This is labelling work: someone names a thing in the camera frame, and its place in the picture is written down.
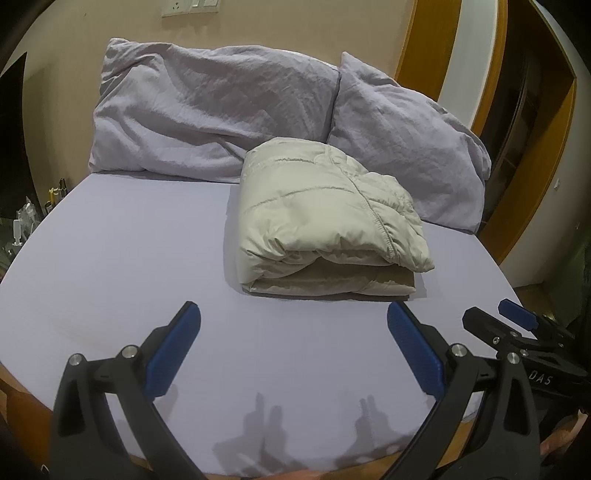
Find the wooden door frame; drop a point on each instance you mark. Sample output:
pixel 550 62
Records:
pixel 425 46

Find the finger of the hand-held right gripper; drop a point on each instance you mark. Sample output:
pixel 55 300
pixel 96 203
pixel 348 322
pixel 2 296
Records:
pixel 517 311
pixel 494 330

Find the white wall socket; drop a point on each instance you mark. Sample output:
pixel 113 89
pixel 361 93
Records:
pixel 176 7

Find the bed with lilac sheet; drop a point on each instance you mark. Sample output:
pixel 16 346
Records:
pixel 138 258

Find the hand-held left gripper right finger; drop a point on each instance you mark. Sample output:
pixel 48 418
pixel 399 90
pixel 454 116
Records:
pixel 415 353

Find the white wall switch panel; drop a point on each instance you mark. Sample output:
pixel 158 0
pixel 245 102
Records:
pixel 205 3

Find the narrow lilac pillow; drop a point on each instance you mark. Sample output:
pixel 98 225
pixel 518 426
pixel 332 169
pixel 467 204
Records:
pixel 406 152

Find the person's right hand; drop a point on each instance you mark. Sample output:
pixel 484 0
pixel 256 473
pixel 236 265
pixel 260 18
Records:
pixel 570 431

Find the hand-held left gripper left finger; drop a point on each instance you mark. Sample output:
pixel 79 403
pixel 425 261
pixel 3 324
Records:
pixel 173 353

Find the beige puffer jacket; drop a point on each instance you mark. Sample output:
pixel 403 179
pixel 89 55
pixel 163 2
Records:
pixel 318 217

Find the small white bottle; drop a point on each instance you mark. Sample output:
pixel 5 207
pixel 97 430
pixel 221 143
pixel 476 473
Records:
pixel 17 227

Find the dark window pane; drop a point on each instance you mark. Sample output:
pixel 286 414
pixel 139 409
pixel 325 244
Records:
pixel 11 138

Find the wide lilac pillow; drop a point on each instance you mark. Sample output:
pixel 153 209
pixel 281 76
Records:
pixel 207 110

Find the wooden wardrobe frame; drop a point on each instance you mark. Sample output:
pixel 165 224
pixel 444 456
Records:
pixel 554 184

